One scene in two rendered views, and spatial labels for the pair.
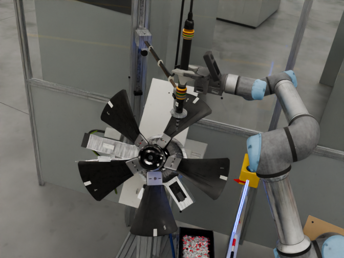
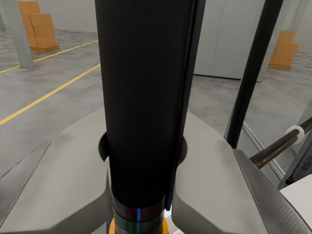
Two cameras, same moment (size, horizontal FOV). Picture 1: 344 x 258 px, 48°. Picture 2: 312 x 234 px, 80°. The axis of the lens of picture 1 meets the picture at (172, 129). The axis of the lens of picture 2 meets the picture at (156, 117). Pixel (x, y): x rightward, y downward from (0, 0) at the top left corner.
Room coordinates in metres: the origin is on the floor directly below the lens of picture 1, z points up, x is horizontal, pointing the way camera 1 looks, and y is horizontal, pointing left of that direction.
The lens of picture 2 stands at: (1.37, -0.10, 1.72)
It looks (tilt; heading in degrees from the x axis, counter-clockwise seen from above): 31 degrees down; 74
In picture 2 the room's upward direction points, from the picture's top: 4 degrees clockwise
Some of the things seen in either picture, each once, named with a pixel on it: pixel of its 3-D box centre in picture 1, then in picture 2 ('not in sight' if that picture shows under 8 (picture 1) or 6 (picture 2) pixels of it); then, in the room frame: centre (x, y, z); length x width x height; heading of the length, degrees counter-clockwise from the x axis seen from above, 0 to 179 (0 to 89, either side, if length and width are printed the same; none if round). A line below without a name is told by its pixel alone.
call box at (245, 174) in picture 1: (251, 171); not in sight; (1.59, -0.44, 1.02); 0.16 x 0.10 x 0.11; 166
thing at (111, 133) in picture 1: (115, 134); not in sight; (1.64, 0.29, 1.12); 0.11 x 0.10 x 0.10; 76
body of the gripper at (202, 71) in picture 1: (210, 81); not in sight; (1.36, -0.13, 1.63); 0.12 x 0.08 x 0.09; 77
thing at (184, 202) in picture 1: (180, 192); not in sight; (1.41, -0.08, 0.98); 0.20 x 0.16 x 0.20; 166
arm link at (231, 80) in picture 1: (230, 83); not in sight; (1.35, -0.21, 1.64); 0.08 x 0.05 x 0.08; 167
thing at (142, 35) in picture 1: (143, 38); not in sight; (1.97, 0.21, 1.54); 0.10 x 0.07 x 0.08; 21
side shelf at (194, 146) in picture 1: (175, 149); not in sight; (1.95, -0.04, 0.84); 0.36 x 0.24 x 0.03; 76
